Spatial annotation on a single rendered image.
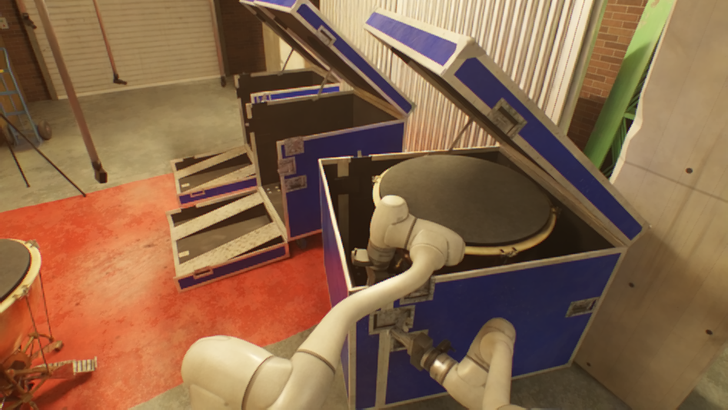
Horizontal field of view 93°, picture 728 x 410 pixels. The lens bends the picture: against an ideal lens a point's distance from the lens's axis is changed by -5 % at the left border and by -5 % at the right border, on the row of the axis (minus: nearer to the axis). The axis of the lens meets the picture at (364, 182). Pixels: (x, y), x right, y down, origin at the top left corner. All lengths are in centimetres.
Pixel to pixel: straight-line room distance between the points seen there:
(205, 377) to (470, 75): 94
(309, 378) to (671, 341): 175
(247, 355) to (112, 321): 205
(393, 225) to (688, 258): 131
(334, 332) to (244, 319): 169
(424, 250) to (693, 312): 135
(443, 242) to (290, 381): 54
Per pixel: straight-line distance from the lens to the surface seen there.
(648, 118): 188
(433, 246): 106
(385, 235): 111
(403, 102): 272
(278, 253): 284
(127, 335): 275
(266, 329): 247
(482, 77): 105
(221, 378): 88
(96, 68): 819
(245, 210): 328
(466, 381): 130
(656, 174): 191
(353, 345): 152
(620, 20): 418
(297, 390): 83
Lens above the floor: 189
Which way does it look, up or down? 30 degrees down
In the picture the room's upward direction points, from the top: 1 degrees clockwise
